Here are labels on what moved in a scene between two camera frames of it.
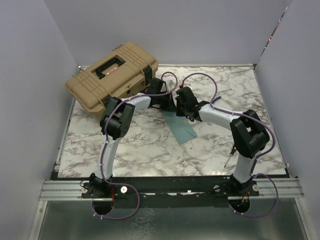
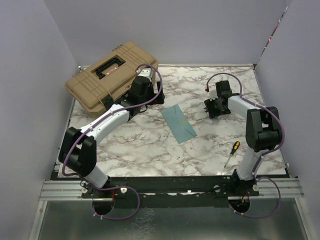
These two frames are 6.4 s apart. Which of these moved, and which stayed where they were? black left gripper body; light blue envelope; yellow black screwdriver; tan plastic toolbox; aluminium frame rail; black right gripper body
Moved: black right gripper body; black left gripper body
Stayed: yellow black screwdriver; light blue envelope; aluminium frame rail; tan plastic toolbox
